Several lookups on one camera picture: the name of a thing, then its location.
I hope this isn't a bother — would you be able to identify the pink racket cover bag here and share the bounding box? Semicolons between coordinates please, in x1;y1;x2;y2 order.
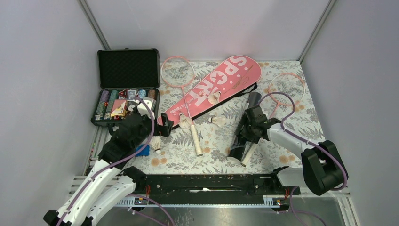
164;55;262;126

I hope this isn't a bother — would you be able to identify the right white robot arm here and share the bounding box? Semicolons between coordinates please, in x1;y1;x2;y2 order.
239;105;349;195

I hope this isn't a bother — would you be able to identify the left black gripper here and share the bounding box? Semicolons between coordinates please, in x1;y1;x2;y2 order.
132;106;174;148

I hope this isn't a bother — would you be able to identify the pink badminton racket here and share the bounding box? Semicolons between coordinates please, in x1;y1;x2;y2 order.
240;72;306;168
160;56;203;157

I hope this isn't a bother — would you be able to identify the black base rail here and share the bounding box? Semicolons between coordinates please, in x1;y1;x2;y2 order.
133;174;300;205

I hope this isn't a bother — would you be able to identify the left pink badminton racket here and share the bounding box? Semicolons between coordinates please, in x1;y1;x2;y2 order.
160;56;203;157

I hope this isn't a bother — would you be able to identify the playing card box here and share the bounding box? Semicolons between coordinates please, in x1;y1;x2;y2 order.
111;99;127;118

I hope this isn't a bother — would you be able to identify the black shuttlecock tube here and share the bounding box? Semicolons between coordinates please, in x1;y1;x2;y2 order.
226;91;262;164

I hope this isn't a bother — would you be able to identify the shuttlecock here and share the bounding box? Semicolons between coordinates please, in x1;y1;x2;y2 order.
207;91;221;105
179;113;192;129
149;136;162;154
208;117;226;127

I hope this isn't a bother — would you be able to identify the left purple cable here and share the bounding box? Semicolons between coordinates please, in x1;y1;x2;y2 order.
54;97;175;226

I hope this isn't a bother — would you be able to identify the black poker chip case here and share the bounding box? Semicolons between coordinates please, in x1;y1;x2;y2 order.
90;48;160;127

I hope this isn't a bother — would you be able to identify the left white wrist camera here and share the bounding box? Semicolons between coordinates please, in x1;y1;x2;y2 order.
137;97;156;118

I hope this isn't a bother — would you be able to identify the blue small block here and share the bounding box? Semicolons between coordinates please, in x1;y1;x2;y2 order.
135;145;150;157

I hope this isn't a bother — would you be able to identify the floral patterned table mat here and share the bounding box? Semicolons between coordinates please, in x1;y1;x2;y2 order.
126;61;325;174

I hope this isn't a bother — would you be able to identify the right pink badminton racket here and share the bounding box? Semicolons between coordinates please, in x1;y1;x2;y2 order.
240;72;306;168

